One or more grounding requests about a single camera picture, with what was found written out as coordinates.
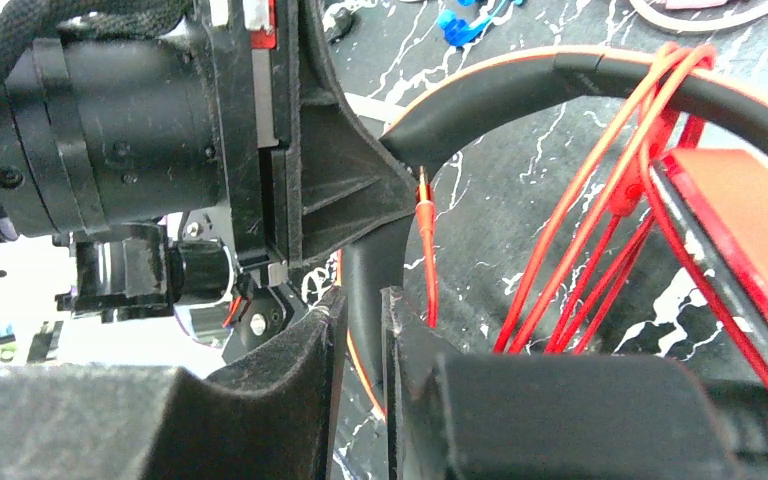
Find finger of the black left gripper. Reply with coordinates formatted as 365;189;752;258
296;1;416;264

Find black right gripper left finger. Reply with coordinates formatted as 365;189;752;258
0;287;347;479

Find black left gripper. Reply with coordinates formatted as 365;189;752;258
0;1;298;265

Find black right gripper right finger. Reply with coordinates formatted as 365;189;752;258
381;287;743;479

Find red headphones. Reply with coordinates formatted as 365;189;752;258
339;45;768;413

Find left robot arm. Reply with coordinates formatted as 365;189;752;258
0;1;415;266

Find white headphones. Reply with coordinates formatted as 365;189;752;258
629;0;768;35

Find white green marker pen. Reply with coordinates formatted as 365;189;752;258
344;92;405;124

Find blue cable with earbuds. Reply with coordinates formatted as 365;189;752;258
436;0;524;49

